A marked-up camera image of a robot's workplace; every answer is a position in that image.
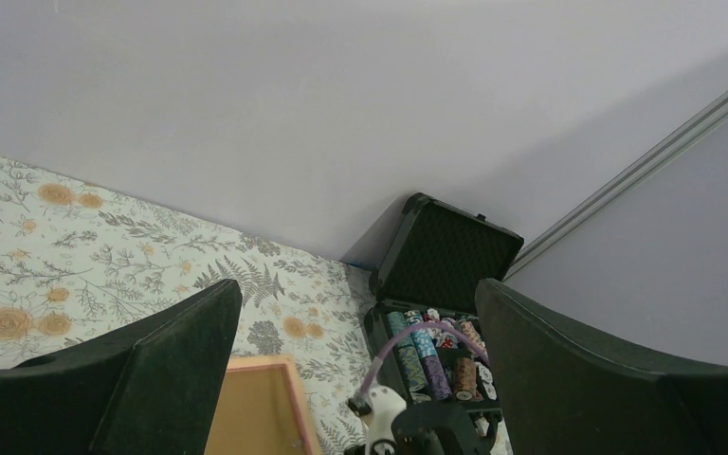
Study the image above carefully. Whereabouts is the upper orange poker chip stack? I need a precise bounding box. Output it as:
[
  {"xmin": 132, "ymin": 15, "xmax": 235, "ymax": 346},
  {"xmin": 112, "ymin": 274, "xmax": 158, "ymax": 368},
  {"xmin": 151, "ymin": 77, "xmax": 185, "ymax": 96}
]
[{"xmin": 458, "ymin": 319, "xmax": 485, "ymax": 350}]

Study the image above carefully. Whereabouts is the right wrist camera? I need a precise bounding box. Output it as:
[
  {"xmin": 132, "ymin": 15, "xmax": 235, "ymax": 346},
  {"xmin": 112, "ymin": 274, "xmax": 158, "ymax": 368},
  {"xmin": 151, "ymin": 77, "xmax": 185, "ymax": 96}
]
[{"xmin": 346, "ymin": 385, "xmax": 407, "ymax": 455}]

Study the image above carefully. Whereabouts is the green poker chip stack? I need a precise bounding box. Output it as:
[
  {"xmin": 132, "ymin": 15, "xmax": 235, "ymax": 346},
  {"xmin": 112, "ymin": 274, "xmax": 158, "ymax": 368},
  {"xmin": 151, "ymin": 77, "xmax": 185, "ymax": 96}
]
[{"xmin": 387, "ymin": 311, "xmax": 428, "ymax": 392}]

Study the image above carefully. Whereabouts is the pink wooden picture frame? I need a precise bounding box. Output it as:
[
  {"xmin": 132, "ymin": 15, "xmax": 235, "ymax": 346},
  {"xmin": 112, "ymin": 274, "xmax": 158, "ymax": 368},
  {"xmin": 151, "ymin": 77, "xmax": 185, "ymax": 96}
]
[{"xmin": 226, "ymin": 355, "xmax": 322, "ymax": 454}]

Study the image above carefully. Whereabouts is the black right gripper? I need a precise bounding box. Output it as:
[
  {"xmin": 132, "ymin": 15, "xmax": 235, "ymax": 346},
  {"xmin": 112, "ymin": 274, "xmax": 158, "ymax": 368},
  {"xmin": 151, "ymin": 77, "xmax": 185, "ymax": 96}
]
[{"xmin": 391, "ymin": 402, "xmax": 502, "ymax": 454}]

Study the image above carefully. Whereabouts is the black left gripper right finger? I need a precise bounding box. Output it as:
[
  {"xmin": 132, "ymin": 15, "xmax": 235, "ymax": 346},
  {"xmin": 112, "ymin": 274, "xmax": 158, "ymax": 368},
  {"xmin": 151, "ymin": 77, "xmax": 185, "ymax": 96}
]
[{"xmin": 475, "ymin": 279, "xmax": 728, "ymax": 454}]

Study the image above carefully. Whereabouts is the floral tablecloth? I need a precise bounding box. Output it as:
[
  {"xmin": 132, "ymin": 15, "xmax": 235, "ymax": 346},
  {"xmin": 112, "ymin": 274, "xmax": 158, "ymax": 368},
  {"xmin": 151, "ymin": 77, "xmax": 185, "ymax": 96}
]
[{"xmin": 0, "ymin": 156, "xmax": 373, "ymax": 454}]

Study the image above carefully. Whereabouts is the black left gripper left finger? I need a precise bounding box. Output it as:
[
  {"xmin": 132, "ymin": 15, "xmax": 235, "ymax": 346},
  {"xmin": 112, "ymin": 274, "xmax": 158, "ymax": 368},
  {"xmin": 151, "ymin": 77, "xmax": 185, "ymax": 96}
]
[{"xmin": 0, "ymin": 279, "xmax": 243, "ymax": 454}]

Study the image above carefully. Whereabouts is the lower orange poker chip stack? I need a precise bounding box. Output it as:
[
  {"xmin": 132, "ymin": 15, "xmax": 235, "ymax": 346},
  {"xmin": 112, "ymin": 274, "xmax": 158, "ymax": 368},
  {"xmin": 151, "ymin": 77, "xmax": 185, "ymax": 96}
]
[{"xmin": 452, "ymin": 357, "xmax": 478, "ymax": 402}]

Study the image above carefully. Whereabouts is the blue purple poker chip stack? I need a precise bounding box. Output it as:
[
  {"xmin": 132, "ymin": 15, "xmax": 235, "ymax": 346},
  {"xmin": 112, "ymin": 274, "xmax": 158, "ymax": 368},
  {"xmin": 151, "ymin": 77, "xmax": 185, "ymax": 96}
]
[{"xmin": 409, "ymin": 328, "xmax": 452, "ymax": 401}]

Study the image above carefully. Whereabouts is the black poker chip case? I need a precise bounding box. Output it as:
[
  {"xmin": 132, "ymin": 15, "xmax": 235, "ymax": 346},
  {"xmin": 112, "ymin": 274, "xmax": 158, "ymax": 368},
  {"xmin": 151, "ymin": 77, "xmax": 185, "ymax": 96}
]
[{"xmin": 361, "ymin": 193, "xmax": 523, "ymax": 416}]

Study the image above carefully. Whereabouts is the orange poker chip stack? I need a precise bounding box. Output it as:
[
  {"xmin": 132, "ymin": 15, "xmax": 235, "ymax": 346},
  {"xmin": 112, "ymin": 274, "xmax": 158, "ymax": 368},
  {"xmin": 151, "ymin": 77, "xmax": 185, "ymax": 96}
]
[
  {"xmin": 458, "ymin": 319, "xmax": 485, "ymax": 350},
  {"xmin": 452, "ymin": 357, "xmax": 478, "ymax": 402}
]

